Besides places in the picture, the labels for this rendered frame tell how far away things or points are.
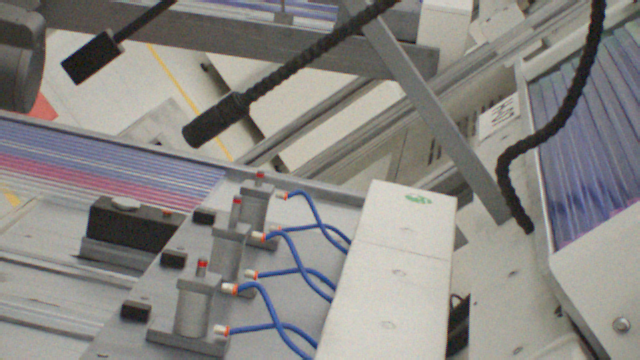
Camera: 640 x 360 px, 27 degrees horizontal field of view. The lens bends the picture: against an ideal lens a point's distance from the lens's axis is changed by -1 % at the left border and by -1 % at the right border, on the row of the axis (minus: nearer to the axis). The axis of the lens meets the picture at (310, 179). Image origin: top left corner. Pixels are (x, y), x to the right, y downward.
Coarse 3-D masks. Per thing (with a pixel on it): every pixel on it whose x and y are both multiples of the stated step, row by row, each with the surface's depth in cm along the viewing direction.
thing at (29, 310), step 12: (0, 300) 96; (12, 300) 97; (24, 300) 97; (0, 312) 96; (12, 312) 96; (24, 312) 96; (36, 312) 96; (48, 312) 96; (60, 312) 96; (72, 312) 97; (48, 324) 96; (60, 324) 96; (72, 324) 96; (84, 324) 96; (96, 324) 96
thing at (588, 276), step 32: (576, 32) 124; (608, 32) 124; (544, 64) 124; (512, 96) 139; (480, 128) 134; (544, 192) 86; (544, 224) 78; (608, 224) 68; (544, 256) 73; (576, 256) 68; (608, 256) 67; (576, 288) 68; (608, 288) 68; (576, 320) 71; (608, 320) 68; (608, 352) 69
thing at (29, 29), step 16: (0, 16) 90; (16, 16) 91; (32, 16) 92; (0, 32) 91; (16, 32) 90; (32, 32) 90; (0, 48) 91; (16, 48) 91; (32, 48) 91; (0, 64) 90; (16, 64) 90; (32, 64) 92; (0, 80) 91; (16, 80) 91; (32, 80) 93; (0, 96) 91; (16, 96) 91; (32, 96) 94
